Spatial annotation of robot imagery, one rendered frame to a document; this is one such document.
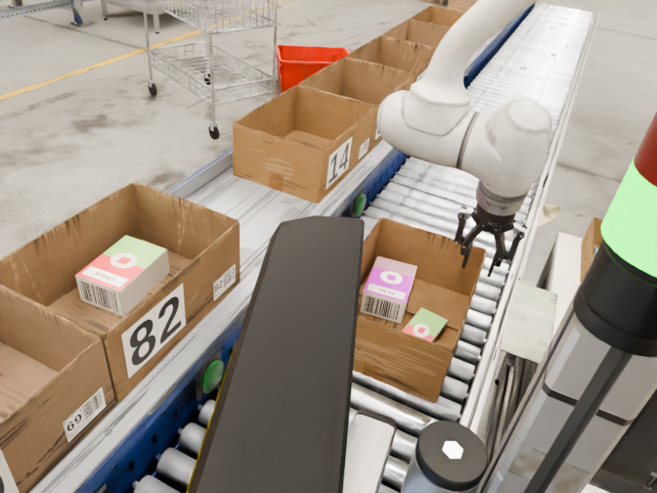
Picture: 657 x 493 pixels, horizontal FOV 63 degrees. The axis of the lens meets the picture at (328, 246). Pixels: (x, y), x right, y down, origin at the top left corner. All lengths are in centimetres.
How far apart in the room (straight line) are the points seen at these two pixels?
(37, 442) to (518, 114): 87
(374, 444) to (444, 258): 113
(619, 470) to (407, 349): 47
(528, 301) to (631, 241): 137
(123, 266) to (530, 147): 83
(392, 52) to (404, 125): 166
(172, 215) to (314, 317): 107
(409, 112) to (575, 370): 72
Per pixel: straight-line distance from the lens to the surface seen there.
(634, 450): 123
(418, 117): 92
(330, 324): 22
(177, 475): 112
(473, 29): 90
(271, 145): 153
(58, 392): 91
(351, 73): 224
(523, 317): 153
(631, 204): 23
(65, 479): 98
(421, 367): 118
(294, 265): 25
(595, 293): 25
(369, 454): 36
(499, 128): 89
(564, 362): 26
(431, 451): 35
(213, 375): 114
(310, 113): 190
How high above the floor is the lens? 170
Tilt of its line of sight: 37 degrees down
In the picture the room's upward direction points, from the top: 7 degrees clockwise
